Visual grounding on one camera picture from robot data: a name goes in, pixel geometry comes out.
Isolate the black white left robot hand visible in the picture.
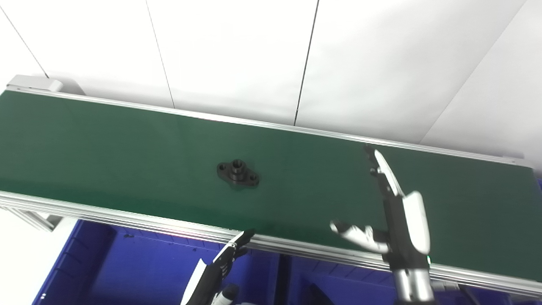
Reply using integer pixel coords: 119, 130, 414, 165
181, 229, 256, 305

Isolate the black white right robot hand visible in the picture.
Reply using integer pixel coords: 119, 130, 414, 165
329, 144, 432, 272

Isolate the black flange part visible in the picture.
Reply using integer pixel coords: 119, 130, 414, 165
217, 159, 260, 190
304, 283, 336, 305

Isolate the blue bin with black parts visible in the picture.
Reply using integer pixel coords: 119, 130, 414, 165
275, 253, 542, 305

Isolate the blue bin with white parts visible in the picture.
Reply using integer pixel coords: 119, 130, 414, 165
33, 219, 283, 305

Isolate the green conveyor belt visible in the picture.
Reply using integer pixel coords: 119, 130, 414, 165
0, 85, 542, 298
0, 90, 542, 283

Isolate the aluminium conveyor leg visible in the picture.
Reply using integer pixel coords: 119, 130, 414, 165
8, 209, 64, 233

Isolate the grey conveyor motor box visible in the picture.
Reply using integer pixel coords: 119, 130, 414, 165
6, 75, 64, 93

